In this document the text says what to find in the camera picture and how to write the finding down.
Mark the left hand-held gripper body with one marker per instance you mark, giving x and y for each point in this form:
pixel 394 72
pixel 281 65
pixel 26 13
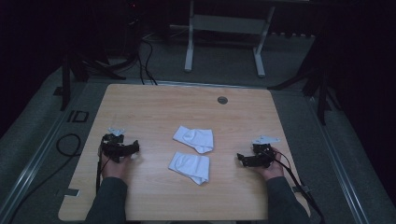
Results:
pixel 113 148

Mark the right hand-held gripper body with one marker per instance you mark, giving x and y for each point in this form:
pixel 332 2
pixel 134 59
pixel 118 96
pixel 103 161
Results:
pixel 263 154

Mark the white sock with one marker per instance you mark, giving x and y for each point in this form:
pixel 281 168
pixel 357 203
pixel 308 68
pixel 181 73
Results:
pixel 190 166
pixel 195 138

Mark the person's right hand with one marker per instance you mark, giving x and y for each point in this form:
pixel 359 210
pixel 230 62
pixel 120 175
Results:
pixel 274 169

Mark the person's left hand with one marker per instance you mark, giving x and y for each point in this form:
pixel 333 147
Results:
pixel 114 168

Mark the black metal stand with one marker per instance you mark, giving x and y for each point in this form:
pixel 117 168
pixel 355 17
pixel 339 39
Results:
pixel 320 84
pixel 81 67

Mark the metal floor rail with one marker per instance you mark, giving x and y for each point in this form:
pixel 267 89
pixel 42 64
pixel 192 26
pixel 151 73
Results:
pixel 29 168
pixel 341 165

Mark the white metal table frame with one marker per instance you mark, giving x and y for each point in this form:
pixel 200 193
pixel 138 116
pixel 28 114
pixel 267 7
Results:
pixel 229 24

